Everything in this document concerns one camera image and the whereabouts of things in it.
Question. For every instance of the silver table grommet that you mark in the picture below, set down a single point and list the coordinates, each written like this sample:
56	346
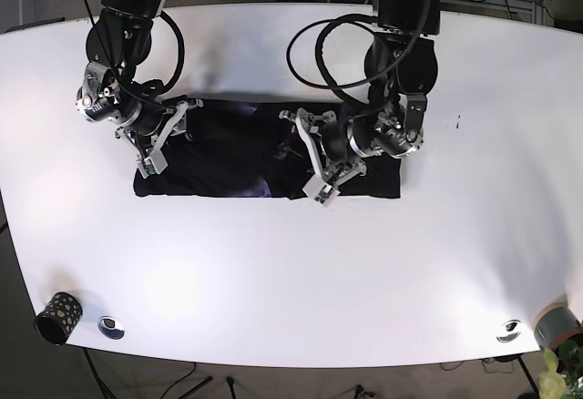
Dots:
509	331
111	328

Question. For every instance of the left silver table grommet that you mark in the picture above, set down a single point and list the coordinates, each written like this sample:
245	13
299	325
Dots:
111	328

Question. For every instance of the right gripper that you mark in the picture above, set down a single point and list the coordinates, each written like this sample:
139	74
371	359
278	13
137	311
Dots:
149	130

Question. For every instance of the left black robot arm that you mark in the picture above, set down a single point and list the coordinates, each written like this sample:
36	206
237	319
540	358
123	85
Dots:
355	149

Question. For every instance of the black gold-dotted cup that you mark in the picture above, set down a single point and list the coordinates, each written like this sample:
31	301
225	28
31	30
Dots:
59	318

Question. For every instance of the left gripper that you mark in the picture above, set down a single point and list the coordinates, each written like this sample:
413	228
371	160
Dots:
327	147

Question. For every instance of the right silver table grommet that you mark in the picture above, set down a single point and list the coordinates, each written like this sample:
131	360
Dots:
509	331

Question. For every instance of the green potted plant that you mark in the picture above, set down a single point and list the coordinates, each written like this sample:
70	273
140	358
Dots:
562	378

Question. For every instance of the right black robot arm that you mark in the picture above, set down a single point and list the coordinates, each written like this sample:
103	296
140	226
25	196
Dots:
118	42

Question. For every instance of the grey flower pot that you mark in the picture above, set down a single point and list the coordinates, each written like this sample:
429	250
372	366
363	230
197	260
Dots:
556	324

